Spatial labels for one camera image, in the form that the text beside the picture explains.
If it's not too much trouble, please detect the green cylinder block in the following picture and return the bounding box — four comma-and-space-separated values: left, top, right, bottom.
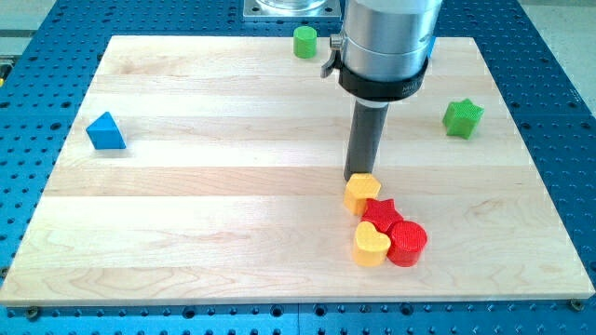
292, 26, 318, 59

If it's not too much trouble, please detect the red star block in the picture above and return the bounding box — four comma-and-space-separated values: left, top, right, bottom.
361, 198, 404, 234

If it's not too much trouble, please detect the green star block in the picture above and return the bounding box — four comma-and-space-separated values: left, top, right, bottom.
442, 99, 484, 140

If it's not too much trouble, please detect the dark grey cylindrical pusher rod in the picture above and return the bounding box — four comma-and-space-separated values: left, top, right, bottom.
344, 98, 389, 181

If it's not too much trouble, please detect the yellow heart block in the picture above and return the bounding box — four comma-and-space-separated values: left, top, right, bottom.
352, 221, 391, 267

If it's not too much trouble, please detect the blue triangle block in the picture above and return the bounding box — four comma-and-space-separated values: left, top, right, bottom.
86, 112, 127, 150

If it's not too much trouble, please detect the yellow hexagon block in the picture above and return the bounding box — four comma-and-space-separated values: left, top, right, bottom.
344, 173, 382, 215

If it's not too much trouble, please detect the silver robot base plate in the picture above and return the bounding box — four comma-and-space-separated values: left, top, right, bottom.
243, 0, 342, 20

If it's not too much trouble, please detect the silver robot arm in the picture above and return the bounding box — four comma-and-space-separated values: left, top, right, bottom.
320, 0, 442, 102

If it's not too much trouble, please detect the light wooden board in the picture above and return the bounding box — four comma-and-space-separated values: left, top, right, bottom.
1, 35, 594, 306

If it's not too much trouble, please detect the red cylinder block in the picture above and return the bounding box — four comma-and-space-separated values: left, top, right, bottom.
386, 221, 427, 267

